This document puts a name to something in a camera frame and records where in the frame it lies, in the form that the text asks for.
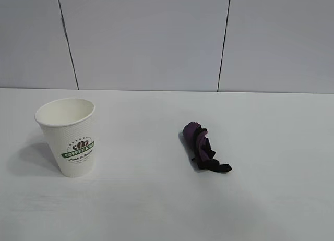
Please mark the purple and black cloth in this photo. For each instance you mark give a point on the purple and black cloth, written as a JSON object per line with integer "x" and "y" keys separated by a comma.
{"x": 201, "y": 144}

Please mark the white paper coffee cup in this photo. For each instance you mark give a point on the white paper coffee cup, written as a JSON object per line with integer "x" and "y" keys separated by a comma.
{"x": 70, "y": 147}

